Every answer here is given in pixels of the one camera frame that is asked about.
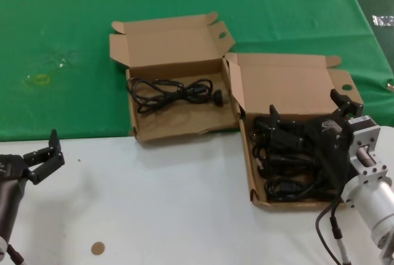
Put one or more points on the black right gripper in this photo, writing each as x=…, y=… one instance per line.
x=337, y=160

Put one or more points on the cardboard box, oval flap hole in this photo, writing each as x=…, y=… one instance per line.
x=172, y=123

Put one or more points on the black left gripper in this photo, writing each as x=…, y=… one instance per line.
x=12, y=169

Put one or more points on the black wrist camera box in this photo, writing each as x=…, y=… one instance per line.
x=330, y=126

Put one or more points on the cardboard box, round flap hole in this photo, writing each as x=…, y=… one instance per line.
x=286, y=80

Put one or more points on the clear plastic scrap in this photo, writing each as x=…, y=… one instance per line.
x=62, y=63

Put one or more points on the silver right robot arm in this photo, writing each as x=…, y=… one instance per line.
x=369, y=191

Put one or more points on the crumpled silver foil piece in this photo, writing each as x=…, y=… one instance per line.
x=383, y=20

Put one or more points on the metal cloth clip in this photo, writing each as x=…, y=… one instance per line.
x=391, y=86

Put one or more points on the green table cloth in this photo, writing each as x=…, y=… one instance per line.
x=61, y=31

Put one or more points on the round brown cardboard disc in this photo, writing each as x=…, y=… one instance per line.
x=98, y=248

